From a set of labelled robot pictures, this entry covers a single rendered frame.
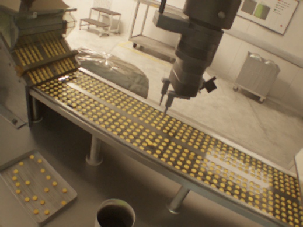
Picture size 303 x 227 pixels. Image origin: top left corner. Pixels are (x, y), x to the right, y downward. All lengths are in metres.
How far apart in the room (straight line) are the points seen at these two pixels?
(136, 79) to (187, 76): 0.39
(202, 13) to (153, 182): 0.47
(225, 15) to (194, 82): 0.13
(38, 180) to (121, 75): 0.42
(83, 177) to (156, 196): 0.21
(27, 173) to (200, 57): 0.52
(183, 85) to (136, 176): 0.34
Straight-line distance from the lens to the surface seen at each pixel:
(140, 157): 0.49
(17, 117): 0.79
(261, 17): 4.10
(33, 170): 0.63
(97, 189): 0.59
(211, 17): 0.35
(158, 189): 0.63
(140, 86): 0.76
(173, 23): 0.35
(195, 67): 0.38
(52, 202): 0.57
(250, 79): 3.71
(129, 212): 0.49
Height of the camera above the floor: 1.30
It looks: 33 degrees down
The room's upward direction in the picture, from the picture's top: 18 degrees clockwise
